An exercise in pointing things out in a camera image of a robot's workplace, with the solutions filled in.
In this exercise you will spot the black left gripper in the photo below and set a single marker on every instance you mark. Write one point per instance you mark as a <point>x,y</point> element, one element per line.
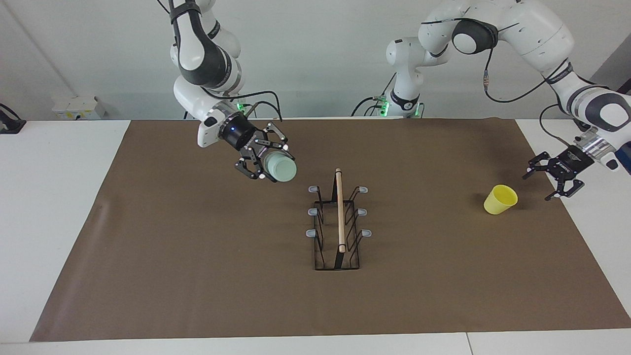
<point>572,161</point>

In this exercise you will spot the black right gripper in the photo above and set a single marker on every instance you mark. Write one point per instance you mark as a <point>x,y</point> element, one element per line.
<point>241,134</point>

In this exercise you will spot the green plastic cup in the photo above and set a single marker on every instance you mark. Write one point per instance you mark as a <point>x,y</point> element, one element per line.
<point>283,167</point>

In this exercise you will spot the yellow plastic cup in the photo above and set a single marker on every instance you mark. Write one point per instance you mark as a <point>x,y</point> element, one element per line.
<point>498,202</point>

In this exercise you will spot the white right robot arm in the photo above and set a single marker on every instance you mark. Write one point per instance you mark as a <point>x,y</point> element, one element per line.
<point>197,98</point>

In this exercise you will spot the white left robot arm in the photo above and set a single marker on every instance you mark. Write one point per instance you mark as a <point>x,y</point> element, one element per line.
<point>532,29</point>

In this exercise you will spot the blue box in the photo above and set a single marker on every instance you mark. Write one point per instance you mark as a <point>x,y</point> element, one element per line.
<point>626,158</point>

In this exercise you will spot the brown table mat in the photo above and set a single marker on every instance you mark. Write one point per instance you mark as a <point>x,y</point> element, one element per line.
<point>246,296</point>

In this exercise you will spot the white power box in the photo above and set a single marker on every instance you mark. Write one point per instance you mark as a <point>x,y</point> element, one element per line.
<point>79,108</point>

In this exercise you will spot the black table clamp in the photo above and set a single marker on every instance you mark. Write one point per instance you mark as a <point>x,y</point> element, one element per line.
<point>12,125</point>

